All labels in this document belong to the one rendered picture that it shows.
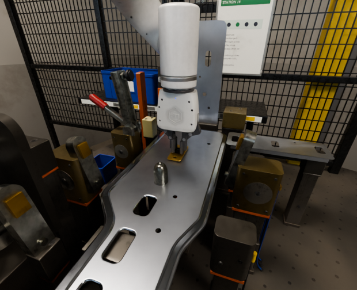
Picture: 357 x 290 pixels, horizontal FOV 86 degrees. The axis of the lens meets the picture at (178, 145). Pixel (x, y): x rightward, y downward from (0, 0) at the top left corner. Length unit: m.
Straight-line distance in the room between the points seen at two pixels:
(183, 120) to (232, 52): 0.59
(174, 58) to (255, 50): 0.61
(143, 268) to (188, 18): 0.43
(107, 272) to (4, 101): 2.29
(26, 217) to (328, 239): 0.83
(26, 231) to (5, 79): 2.18
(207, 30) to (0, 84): 2.10
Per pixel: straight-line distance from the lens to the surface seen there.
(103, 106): 0.59
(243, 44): 0.99
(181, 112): 0.46
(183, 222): 0.36
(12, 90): 2.51
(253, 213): 0.51
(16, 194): 0.35
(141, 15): 0.52
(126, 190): 0.44
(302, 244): 0.81
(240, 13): 1.00
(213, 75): 0.73
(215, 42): 0.72
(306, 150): 0.67
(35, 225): 0.39
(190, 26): 0.44
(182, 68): 0.43
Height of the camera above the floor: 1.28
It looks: 28 degrees down
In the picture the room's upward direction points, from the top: straight up
